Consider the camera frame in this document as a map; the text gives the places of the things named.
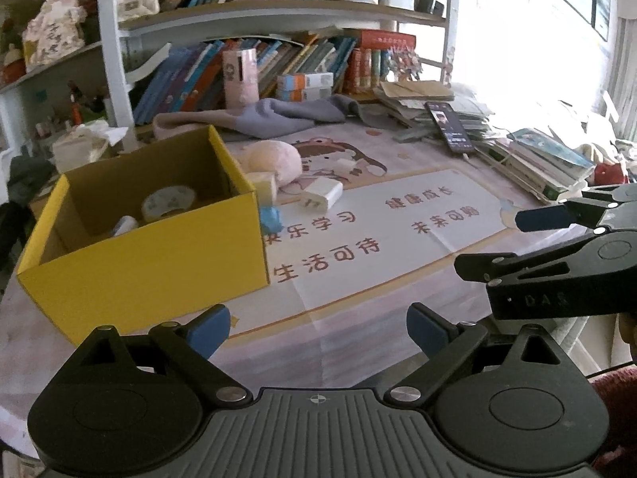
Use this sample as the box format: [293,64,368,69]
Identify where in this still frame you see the yellow tape roll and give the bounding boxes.
[141,186,197,222]

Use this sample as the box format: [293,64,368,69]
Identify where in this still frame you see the cream square block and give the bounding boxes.
[246,172,277,207]

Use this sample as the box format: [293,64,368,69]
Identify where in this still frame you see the large white charger plug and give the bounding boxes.
[300,177,343,213]

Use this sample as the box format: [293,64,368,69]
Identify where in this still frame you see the pink plush toy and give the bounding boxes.
[238,140,303,188]

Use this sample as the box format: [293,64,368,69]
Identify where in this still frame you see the blue white plastic bottle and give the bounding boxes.
[111,215,139,237]

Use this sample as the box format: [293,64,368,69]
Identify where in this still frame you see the small white charger plug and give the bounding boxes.
[334,159,356,177]

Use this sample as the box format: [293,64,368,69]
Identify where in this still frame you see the yellow cardboard box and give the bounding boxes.
[16,127,269,344]

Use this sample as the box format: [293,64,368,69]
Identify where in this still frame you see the cartoon desk mat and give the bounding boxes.
[228,124,549,335]

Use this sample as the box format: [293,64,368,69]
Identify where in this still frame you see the black smartphone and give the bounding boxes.
[425,102,475,155]

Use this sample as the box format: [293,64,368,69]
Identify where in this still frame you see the brown envelope stack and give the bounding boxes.
[380,80,455,102]

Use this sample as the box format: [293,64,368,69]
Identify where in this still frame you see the tissue pack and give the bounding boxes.
[52,120,129,174]

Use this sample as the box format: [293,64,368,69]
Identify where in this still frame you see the red book set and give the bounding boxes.
[343,29,417,94]

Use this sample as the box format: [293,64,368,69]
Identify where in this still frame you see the grey purple cloth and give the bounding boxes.
[152,95,388,140]

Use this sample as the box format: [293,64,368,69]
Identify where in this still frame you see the pink pen holder box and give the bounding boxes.
[223,49,259,109]

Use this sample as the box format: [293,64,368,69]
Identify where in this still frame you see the orange blue white carton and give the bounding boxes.
[276,72,334,102]

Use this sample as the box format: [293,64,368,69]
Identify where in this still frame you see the white bookshelf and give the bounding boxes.
[0,0,465,150]

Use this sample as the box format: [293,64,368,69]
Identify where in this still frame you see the floral pink bag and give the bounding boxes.
[21,0,86,72]

